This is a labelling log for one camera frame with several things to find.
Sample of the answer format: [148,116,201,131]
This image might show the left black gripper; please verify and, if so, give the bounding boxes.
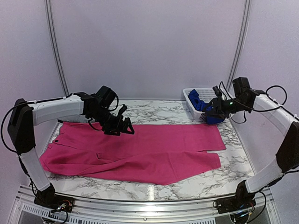
[90,107,135,136]

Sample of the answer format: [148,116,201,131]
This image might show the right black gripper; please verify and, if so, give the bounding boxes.
[202,96,249,119]

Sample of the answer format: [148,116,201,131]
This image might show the pink trousers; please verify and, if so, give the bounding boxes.
[40,122,226,185]

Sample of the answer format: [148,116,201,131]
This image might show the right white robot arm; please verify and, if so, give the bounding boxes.
[203,77,299,209]

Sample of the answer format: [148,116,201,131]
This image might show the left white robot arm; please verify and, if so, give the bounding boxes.
[4,86,134,208]

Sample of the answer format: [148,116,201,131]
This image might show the white plastic laundry basket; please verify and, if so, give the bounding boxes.
[182,87,234,123]

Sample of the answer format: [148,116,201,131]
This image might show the blue garment in basket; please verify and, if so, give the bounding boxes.
[187,89,224,125]

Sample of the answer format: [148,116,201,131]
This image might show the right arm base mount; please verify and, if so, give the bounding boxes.
[214,193,256,214]

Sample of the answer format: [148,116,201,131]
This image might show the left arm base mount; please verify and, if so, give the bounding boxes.
[34,191,74,212]

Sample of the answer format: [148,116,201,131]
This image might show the right aluminium corner post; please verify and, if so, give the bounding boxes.
[226,0,251,89]

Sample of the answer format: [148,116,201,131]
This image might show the aluminium front frame rail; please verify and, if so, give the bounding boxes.
[8,185,281,224]

